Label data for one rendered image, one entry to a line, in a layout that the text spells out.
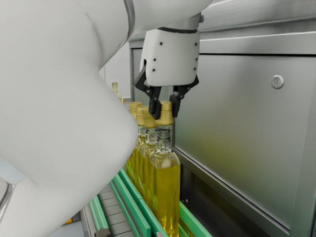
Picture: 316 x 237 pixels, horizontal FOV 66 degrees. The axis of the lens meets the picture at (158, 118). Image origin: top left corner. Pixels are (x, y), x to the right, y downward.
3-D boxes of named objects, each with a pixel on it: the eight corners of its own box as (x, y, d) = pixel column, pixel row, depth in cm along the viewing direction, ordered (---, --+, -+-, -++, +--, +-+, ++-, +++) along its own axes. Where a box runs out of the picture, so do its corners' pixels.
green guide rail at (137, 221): (151, 261, 50) (151, 227, 47) (146, 262, 49) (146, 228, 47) (70, 102, 204) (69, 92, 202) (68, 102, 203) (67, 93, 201)
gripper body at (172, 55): (190, 18, 46) (181, 75, 52) (139, 15, 42) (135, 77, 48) (213, 25, 41) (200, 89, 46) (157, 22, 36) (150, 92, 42)
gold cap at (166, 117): (176, 124, 49) (176, 103, 48) (160, 126, 48) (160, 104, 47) (168, 120, 52) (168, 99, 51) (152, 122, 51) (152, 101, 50)
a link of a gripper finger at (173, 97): (185, 81, 50) (180, 109, 53) (171, 81, 49) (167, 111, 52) (193, 86, 48) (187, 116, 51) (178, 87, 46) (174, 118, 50)
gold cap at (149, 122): (162, 124, 55) (158, 106, 53) (148, 130, 54) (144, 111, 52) (156, 120, 58) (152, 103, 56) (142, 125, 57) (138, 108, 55)
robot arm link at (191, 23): (192, 7, 46) (190, 23, 47) (148, 3, 42) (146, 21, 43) (216, 13, 40) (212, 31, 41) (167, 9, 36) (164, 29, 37)
